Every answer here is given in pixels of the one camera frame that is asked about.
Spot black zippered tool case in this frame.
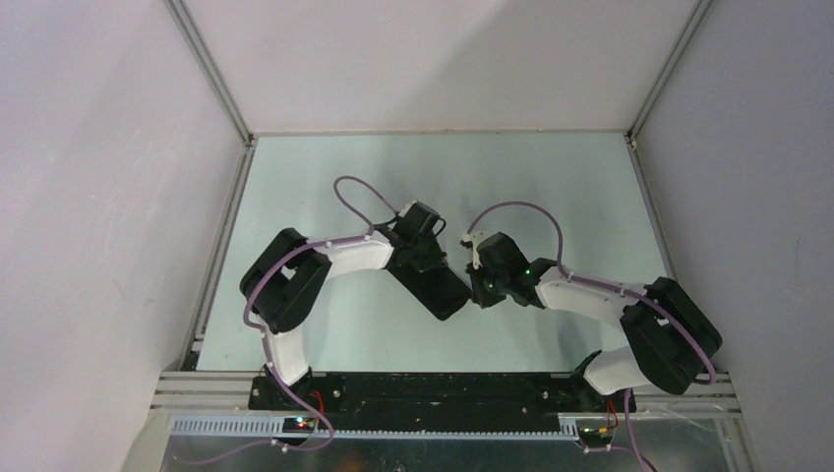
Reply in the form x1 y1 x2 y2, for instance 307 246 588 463
387 263 472 322

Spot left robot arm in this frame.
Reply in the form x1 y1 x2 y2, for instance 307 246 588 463
239 202 471 410

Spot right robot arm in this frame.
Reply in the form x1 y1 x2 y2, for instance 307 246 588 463
460 232 723 411

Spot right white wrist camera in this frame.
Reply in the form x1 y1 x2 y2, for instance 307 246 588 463
460 230 486 269

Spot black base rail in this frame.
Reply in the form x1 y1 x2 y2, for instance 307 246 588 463
248 372 636 434

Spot left aluminium frame post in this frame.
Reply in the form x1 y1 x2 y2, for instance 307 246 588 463
164 0 254 147

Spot aluminium frame post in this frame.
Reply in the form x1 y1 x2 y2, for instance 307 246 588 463
626 0 715 147
164 0 254 147

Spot right aluminium frame post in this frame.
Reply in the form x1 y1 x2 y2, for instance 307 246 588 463
626 0 715 147

